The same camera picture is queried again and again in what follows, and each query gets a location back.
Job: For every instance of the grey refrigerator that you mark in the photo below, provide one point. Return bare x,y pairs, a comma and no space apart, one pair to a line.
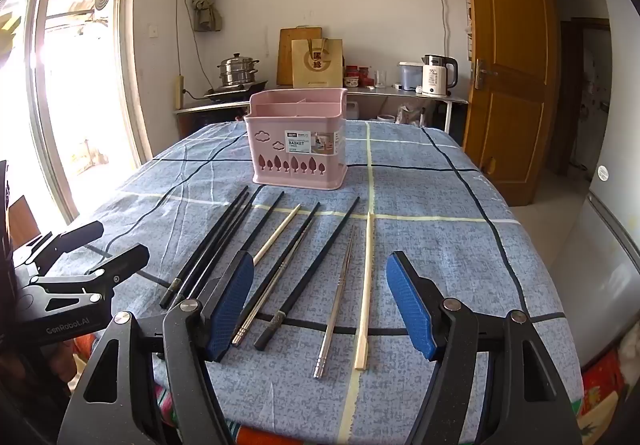
610,250

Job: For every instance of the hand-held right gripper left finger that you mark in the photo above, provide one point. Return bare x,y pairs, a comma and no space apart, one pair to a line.
230,305

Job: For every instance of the white electric kettle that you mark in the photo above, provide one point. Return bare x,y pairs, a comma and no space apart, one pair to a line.
435,77

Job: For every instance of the pink plastic chopstick basket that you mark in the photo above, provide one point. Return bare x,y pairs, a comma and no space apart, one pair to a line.
265,145

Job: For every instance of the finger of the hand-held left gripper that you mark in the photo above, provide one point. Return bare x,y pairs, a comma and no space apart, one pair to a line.
125,260
75,234

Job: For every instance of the glass cup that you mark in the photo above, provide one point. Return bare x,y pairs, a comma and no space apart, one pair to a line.
380,79

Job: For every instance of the clear plastic container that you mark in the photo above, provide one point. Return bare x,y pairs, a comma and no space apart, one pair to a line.
410,75

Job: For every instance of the steel steamer pot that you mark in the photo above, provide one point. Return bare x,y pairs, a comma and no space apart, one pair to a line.
237,70

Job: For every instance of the metal side table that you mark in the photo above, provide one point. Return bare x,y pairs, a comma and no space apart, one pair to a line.
380,95

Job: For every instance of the dark wooden door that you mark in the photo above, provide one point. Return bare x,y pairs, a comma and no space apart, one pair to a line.
580,100

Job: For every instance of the black induction cooker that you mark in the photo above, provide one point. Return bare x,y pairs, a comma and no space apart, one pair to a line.
225,94

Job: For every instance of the white sliding door frame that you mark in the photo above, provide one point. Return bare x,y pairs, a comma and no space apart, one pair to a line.
135,75

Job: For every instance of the beige power strip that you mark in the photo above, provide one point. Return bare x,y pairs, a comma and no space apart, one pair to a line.
177,92

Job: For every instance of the clear plastic bag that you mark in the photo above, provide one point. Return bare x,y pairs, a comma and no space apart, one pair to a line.
410,116

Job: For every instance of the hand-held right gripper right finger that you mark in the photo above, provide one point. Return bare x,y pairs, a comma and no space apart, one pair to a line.
410,305

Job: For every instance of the metal chopstick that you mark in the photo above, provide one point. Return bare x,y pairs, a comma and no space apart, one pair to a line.
337,300
260,305

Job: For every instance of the wooden chopstick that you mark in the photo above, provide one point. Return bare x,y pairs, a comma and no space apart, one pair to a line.
365,290
277,235

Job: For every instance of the wall calendar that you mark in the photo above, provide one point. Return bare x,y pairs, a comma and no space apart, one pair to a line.
467,20

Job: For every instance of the white bowl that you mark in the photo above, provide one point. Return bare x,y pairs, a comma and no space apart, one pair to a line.
386,118

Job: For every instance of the blue plaid tablecloth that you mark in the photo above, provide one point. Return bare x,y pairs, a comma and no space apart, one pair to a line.
425,175

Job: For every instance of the wooden cutting board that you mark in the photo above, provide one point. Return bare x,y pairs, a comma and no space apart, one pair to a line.
284,55

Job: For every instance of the brown paper bag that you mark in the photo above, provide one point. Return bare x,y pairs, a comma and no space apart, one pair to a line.
317,70

